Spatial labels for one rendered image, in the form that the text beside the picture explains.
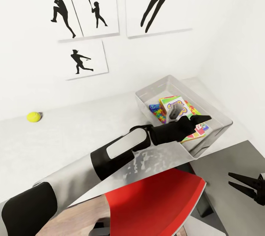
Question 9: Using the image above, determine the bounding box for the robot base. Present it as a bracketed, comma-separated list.
[88, 223, 177, 236]

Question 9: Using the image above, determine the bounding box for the tennis ball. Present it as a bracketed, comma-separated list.
[26, 112, 40, 123]

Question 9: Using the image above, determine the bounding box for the board game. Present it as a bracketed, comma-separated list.
[149, 104, 162, 113]
[159, 96, 206, 144]
[200, 122, 209, 131]

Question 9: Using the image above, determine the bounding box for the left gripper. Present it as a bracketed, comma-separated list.
[162, 115, 212, 143]

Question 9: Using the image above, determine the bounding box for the jigsaw puzzle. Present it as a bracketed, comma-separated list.
[153, 108, 166, 124]
[162, 100, 201, 117]

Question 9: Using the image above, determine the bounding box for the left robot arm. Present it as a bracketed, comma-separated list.
[0, 103, 212, 236]

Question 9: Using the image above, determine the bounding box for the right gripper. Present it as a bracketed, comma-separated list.
[228, 172, 265, 206]

